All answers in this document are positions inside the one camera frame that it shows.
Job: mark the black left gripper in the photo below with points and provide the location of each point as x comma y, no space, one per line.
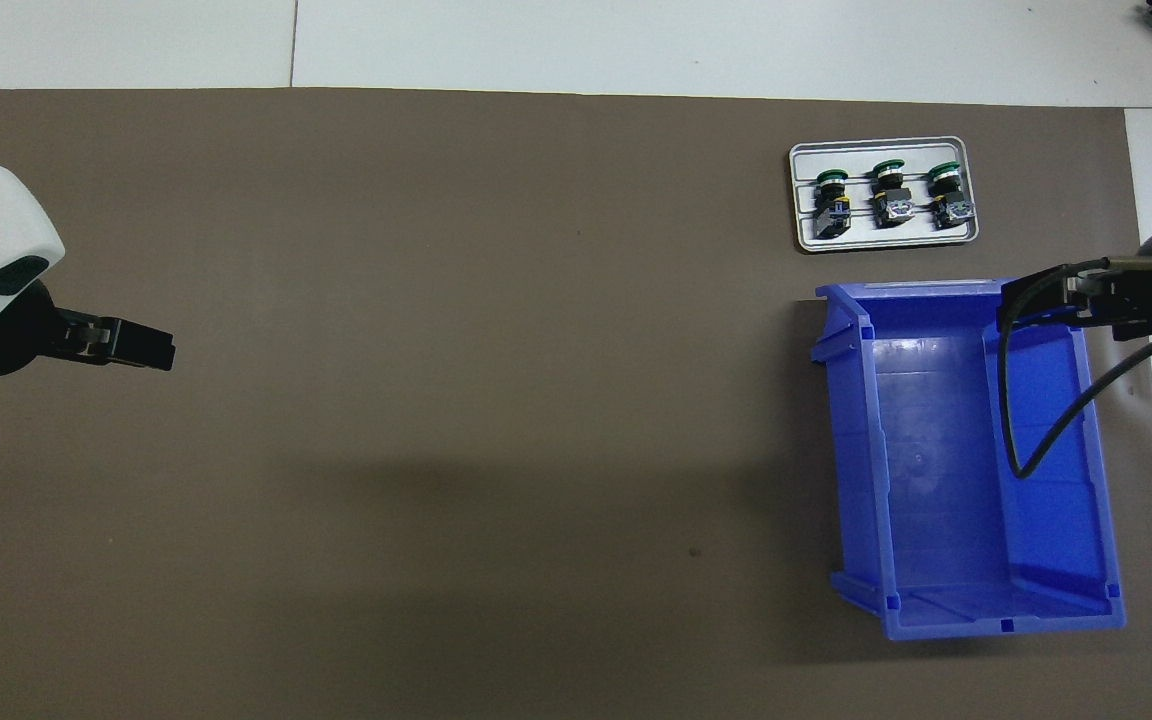
26,330

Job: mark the green push button switch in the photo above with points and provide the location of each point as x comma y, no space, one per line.
892,195
833,205
949,198

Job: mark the grey metal tray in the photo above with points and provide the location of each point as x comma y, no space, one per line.
886,240

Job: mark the blue plastic storage bin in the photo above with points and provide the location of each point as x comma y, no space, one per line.
936,450

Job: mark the brown table mat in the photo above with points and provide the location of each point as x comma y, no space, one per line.
436,350

